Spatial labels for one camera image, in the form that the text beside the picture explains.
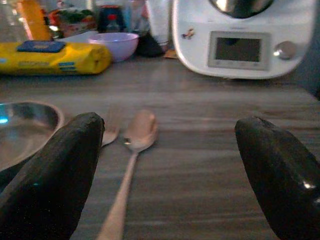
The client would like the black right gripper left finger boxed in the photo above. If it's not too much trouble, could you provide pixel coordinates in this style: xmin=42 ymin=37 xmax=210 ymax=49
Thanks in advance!
xmin=0 ymin=112 xmax=105 ymax=240

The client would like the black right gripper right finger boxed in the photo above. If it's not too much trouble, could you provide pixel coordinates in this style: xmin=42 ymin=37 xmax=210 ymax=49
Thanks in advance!
xmin=234 ymin=116 xmax=320 ymax=240

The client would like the round metal plate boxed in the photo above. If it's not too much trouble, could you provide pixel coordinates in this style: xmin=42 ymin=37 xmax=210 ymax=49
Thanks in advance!
xmin=0 ymin=101 xmax=65 ymax=172

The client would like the silver metal fork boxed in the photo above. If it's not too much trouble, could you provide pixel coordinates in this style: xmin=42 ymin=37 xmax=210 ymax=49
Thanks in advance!
xmin=101 ymin=107 xmax=121 ymax=147

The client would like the silver metal spoon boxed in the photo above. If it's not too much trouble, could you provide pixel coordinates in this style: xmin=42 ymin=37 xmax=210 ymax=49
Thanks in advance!
xmin=96 ymin=109 xmax=159 ymax=240

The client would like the yellow wrapped package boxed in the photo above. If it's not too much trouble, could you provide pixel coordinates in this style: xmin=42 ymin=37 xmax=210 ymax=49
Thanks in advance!
xmin=0 ymin=41 xmax=112 ymax=76

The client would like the purple plastic bowl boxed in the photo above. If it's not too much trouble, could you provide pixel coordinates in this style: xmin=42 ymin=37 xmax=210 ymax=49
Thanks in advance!
xmin=87 ymin=32 xmax=140 ymax=63

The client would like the white kitchen appliance with display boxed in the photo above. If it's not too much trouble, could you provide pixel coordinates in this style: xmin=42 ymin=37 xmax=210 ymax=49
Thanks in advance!
xmin=171 ymin=0 xmax=317 ymax=80

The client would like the colourful food pack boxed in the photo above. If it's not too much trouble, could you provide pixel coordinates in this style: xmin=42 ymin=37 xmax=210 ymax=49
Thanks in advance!
xmin=48 ymin=8 xmax=97 ymax=38

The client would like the orange bottle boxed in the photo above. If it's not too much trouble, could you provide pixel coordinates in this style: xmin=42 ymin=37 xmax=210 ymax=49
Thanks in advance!
xmin=21 ymin=0 xmax=52 ymax=41

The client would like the clear glass jar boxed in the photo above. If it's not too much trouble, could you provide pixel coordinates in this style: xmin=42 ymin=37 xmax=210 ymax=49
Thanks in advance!
xmin=0 ymin=0 xmax=26 ymax=43

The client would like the dark bottle with red cap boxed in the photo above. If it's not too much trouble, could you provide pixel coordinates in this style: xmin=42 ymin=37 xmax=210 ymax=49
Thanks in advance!
xmin=98 ymin=6 xmax=126 ymax=33

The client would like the tall white container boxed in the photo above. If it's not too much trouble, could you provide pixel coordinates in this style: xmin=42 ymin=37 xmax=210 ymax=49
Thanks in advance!
xmin=147 ymin=0 xmax=172 ymax=45

